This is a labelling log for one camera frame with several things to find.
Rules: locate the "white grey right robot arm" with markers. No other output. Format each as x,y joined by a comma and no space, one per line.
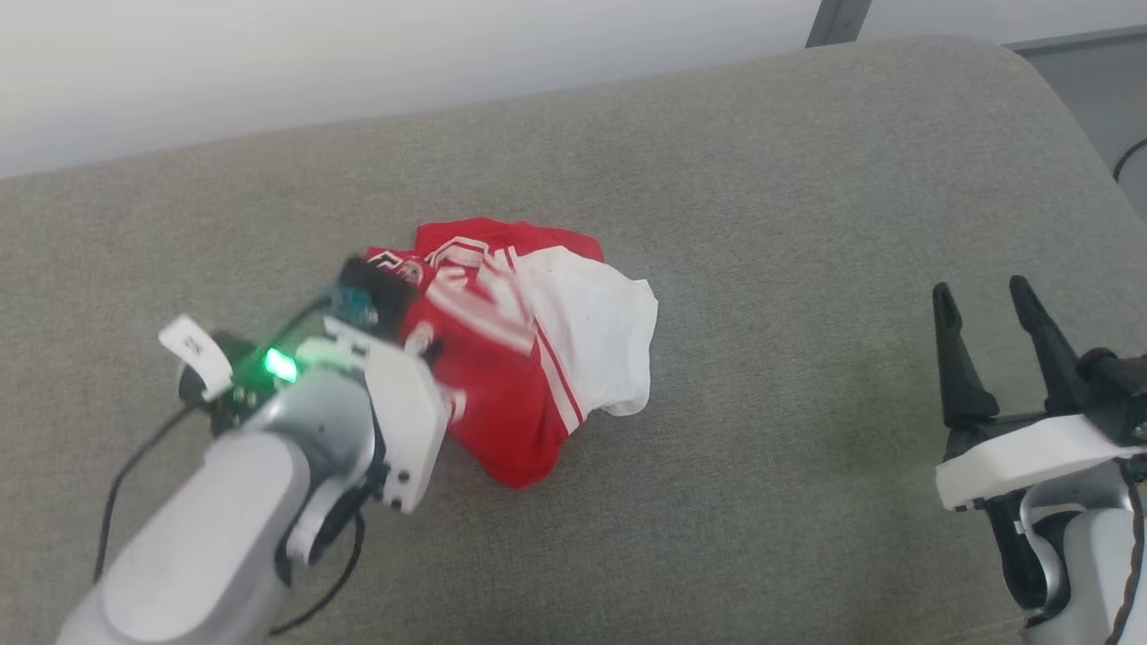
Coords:
1089,555

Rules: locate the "grey metal wall post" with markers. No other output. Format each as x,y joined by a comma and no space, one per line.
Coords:
838,22

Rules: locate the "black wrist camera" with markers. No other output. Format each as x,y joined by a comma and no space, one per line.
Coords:
385,287
1116,385

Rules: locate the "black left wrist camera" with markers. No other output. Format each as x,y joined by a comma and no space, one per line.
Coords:
385,287

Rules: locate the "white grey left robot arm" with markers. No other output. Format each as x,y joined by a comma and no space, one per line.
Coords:
206,528

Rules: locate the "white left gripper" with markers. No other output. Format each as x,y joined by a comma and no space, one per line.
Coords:
403,421

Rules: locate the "teal left camera connector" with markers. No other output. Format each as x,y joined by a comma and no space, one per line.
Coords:
354,305

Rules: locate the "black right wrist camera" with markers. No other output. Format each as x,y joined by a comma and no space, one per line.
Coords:
1116,385

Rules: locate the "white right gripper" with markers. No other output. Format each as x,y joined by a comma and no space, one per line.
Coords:
1030,457

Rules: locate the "red and white jersey garment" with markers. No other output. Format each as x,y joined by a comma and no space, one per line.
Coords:
511,394

